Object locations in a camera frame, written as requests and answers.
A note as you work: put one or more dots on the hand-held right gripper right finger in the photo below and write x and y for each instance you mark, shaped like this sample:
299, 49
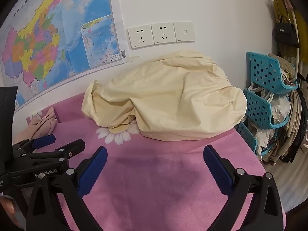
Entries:
216, 170

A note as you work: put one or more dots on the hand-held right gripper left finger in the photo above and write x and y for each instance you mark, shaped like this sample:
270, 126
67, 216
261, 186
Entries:
96, 168

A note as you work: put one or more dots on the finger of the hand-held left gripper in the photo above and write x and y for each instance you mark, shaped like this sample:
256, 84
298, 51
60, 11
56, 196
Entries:
72, 146
45, 140

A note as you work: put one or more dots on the cream yellow shirt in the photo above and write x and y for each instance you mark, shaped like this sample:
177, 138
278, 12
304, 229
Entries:
168, 89

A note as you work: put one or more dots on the pile of beige clothes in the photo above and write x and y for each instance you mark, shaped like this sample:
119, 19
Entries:
294, 125

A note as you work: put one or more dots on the person's left hand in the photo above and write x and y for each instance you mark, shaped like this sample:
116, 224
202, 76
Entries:
7, 208

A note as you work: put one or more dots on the pale pink garment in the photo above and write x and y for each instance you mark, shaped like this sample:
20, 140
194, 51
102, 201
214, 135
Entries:
45, 125

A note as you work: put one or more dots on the pink flower blanket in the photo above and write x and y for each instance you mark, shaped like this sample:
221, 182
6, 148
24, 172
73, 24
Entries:
156, 173

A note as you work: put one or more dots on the white plastic bag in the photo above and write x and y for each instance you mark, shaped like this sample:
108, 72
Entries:
281, 108

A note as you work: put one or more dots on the blue plastic storage rack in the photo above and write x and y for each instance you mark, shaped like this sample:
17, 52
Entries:
259, 72

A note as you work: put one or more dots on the black handbag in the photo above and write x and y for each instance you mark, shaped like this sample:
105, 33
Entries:
286, 33

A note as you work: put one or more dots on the hanging yellow garment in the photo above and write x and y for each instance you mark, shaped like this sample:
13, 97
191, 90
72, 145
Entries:
302, 24

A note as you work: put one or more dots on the colourful wall map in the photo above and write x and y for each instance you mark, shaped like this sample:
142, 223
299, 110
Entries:
48, 41

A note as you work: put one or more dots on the white wall socket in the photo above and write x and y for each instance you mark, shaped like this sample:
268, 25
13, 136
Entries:
163, 33
140, 37

